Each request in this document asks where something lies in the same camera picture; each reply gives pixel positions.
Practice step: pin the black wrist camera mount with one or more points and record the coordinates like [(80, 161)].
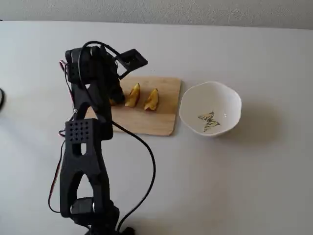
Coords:
[(133, 58)]

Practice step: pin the white bowl with butterfly print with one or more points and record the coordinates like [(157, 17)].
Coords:
[(220, 102)]

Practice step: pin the apple slice with red skin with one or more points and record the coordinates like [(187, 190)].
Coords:
[(133, 96), (113, 101), (151, 100)]

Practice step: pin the wooden cutting board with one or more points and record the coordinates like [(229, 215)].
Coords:
[(146, 120)]

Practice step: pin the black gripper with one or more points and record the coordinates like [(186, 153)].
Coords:
[(117, 91)]

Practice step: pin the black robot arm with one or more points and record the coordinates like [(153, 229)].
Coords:
[(83, 161)]

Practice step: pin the black round object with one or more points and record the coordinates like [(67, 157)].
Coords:
[(1, 98)]

